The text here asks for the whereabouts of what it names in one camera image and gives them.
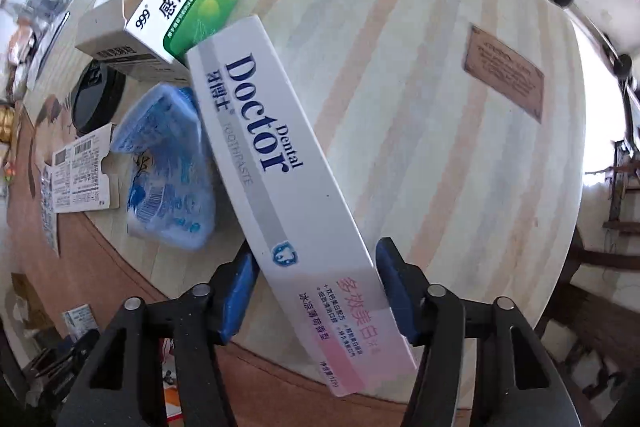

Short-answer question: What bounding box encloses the small white printed packet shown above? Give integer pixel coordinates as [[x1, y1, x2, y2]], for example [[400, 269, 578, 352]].
[[62, 304, 99, 343]]

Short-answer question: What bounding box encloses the dark wooden chair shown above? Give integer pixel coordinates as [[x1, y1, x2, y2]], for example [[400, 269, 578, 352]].
[[540, 227, 640, 358]]

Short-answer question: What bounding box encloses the green white medicine box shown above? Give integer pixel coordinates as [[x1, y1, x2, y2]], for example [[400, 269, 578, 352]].
[[75, 0, 240, 82]]

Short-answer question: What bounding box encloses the striped tablecloth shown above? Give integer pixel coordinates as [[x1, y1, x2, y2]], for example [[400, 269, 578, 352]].
[[22, 0, 586, 405]]

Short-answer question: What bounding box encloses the red white packet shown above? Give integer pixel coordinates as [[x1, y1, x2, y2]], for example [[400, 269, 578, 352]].
[[160, 339, 187, 427]]

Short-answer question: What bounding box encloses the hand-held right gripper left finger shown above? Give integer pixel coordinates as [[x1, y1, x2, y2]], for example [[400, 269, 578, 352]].
[[57, 241, 261, 427]]

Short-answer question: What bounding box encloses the blue plastic packet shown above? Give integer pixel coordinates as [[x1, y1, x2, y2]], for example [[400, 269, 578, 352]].
[[110, 84, 217, 253]]

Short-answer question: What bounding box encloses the white toothpaste box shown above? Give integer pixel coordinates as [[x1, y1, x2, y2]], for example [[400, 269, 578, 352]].
[[186, 14, 418, 398]]

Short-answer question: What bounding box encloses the silver blister pack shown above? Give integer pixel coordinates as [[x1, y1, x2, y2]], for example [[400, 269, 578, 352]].
[[39, 164, 61, 258]]

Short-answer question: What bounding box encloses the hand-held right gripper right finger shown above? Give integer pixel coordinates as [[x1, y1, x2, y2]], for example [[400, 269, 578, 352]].
[[375, 237, 603, 427]]

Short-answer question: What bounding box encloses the brown cloth label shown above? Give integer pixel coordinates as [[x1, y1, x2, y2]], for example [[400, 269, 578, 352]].
[[462, 24, 546, 124]]

